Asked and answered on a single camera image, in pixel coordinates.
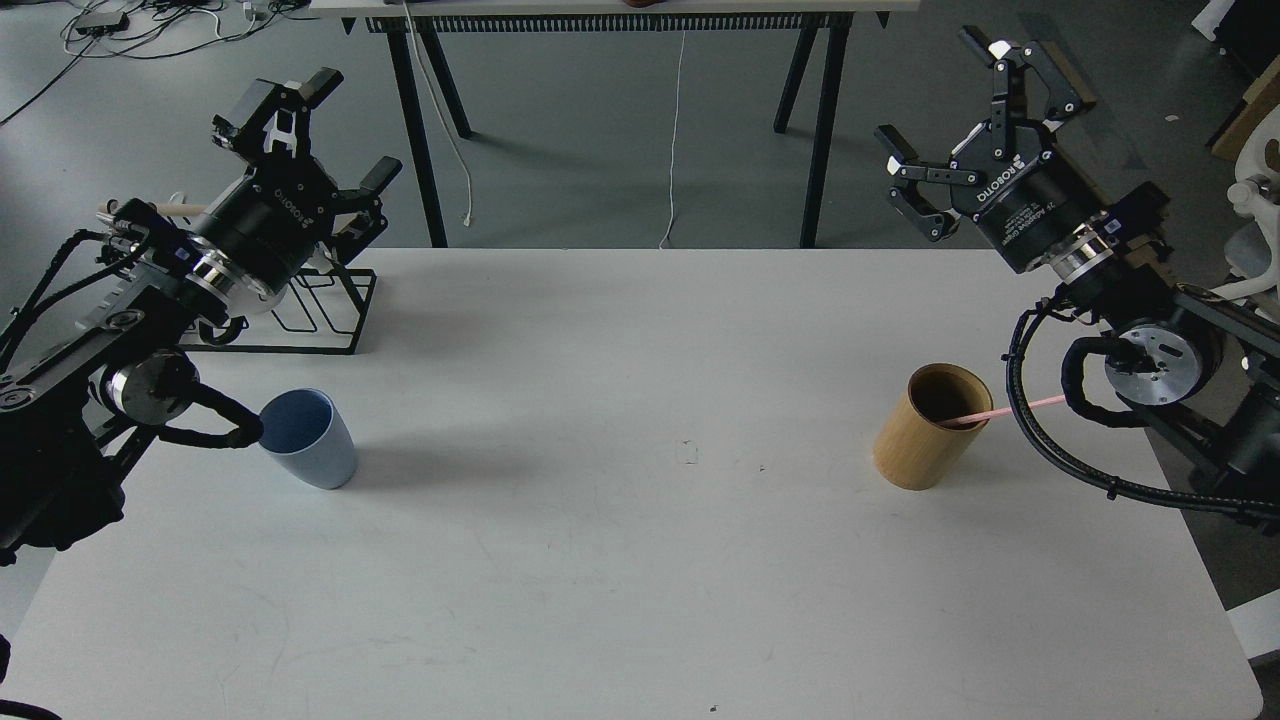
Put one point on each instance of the black wire cup rack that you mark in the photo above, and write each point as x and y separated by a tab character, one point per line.
319	314

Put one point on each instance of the wooden rack dowel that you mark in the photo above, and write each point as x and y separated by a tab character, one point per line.
164	209

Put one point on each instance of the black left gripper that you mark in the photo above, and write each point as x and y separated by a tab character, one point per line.
261	230

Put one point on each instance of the blue plastic cup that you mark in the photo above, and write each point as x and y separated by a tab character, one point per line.
303	431

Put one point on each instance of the cardboard box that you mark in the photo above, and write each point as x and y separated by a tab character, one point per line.
1257	101

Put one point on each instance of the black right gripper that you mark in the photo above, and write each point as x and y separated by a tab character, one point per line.
1024	207

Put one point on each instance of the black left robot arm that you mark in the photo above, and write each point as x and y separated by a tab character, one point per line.
93	374

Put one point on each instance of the bamboo cylinder holder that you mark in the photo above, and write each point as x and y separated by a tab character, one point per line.
916	447

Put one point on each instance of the pink chopstick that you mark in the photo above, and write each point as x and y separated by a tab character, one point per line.
976	418

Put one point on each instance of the white chair base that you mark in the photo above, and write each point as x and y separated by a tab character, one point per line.
1252	251

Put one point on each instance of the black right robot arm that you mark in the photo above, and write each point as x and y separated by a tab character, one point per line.
1172	357

